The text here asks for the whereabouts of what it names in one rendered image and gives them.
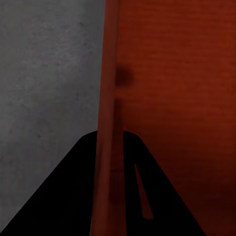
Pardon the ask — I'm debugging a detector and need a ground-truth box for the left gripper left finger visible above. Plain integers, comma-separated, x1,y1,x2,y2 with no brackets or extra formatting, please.
0,131,97,236

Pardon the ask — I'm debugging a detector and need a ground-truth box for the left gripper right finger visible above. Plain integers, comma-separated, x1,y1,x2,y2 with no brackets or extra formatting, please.
123,131,206,236

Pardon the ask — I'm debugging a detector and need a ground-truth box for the storage box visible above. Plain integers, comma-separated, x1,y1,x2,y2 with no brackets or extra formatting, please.
90,0,236,236

